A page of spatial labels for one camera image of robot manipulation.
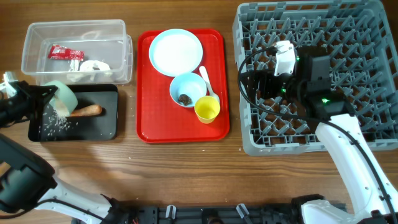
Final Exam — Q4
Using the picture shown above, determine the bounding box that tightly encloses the green bowl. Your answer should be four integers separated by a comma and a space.
44, 80, 78, 118

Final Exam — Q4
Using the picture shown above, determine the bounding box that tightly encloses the red snack wrapper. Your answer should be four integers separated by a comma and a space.
47, 44, 85, 61

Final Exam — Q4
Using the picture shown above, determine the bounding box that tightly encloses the yellow plastic cup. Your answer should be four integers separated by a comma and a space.
194, 96, 221, 124

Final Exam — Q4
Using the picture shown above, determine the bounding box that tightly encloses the light blue bowl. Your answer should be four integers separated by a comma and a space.
169, 73, 207, 108

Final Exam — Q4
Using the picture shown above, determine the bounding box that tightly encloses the brown food scrap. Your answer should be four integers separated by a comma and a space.
178, 94, 192, 106

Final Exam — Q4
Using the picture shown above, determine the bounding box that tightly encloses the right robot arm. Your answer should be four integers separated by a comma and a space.
238, 41, 397, 223

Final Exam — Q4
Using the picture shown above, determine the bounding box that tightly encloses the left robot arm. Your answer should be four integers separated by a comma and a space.
1, 81, 130, 224

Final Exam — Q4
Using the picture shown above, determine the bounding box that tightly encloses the grey dishwasher rack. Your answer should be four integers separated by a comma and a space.
232, 1, 397, 156

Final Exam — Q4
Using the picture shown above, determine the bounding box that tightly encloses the black plastic tray bin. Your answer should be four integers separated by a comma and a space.
28, 84, 119, 142

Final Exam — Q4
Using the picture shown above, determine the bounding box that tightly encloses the white plastic spoon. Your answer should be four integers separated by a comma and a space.
199, 66, 220, 103

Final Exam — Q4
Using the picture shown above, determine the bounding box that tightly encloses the white crumpled tissue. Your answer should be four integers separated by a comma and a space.
67, 60, 113, 83

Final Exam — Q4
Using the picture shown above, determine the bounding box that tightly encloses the clear plastic bin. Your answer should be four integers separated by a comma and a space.
21, 19, 134, 85

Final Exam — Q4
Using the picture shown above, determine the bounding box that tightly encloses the light blue plate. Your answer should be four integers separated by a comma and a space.
149, 29, 203, 77

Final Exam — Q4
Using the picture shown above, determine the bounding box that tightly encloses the red serving tray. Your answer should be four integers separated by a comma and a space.
136, 29, 229, 143

